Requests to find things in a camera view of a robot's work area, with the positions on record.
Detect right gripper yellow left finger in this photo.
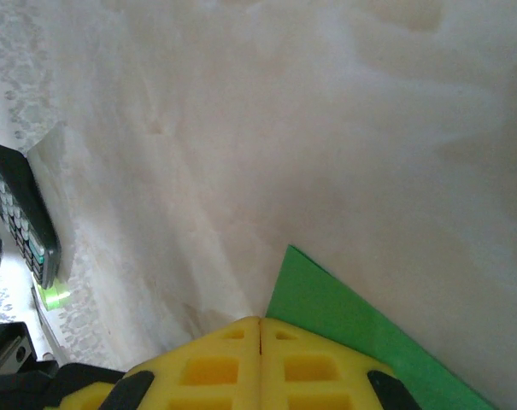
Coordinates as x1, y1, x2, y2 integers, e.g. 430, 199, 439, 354
55, 316, 263, 410

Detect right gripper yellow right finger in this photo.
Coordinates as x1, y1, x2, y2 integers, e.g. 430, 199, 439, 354
260, 316, 421, 410

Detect green cloth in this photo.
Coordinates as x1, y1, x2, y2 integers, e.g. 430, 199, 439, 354
264, 243, 496, 410

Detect black calculator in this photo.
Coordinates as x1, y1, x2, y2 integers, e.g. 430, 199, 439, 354
0, 138, 62, 290

